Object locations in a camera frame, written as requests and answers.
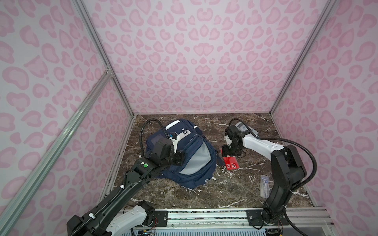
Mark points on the left diagonal aluminium strut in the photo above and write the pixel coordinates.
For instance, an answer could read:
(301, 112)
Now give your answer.
(29, 188)

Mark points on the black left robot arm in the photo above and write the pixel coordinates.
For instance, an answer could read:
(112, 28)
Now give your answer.
(121, 200)

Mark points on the left aluminium corner post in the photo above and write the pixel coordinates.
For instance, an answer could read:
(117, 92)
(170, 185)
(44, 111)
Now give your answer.
(89, 25)

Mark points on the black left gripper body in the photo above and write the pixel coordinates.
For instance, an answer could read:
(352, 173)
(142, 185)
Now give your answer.
(178, 158)

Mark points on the clear plastic ruler case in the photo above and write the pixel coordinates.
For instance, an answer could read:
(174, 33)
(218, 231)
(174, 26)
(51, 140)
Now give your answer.
(264, 186)

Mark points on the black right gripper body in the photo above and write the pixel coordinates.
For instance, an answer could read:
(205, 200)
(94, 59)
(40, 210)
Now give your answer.
(229, 150)

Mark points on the right aluminium corner post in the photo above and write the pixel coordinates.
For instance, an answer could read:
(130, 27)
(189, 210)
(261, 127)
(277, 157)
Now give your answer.
(321, 22)

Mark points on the navy blue backpack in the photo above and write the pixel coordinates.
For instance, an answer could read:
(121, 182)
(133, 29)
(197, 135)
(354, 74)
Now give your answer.
(200, 157)

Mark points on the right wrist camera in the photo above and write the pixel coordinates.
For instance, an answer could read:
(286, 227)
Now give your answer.
(227, 140)

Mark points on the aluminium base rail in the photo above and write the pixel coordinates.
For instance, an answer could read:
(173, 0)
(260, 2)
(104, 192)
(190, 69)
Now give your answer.
(313, 221)

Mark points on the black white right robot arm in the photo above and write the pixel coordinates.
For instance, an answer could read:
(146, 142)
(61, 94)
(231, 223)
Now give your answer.
(287, 167)

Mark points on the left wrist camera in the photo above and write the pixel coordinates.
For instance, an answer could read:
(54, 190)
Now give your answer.
(175, 138)

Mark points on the red stationery packet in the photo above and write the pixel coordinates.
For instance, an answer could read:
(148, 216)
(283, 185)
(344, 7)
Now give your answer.
(230, 162)

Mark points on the aluminium corner post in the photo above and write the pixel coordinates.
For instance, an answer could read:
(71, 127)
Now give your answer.
(89, 25)
(321, 22)

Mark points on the light blue calculator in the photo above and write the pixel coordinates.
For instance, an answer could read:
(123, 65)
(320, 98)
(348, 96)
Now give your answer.
(248, 130)

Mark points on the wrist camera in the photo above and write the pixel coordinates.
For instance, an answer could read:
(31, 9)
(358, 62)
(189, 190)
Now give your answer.
(175, 138)
(227, 140)

